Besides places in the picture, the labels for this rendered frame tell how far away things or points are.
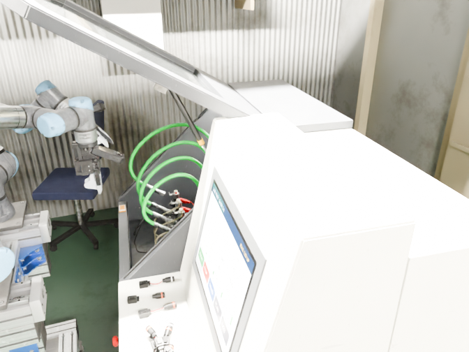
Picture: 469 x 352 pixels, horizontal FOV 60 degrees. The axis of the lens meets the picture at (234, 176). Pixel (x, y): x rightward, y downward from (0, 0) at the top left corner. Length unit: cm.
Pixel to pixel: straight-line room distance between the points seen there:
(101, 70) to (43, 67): 44
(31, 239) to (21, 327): 50
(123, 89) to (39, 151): 89
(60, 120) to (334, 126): 91
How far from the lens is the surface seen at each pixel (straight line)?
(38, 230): 196
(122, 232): 185
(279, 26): 400
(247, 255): 89
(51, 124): 139
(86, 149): 154
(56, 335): 253
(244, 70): 392
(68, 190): 332
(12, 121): 146
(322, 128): 144
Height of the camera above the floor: 193
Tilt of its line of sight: 25 degrees down
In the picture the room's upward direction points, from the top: straight up
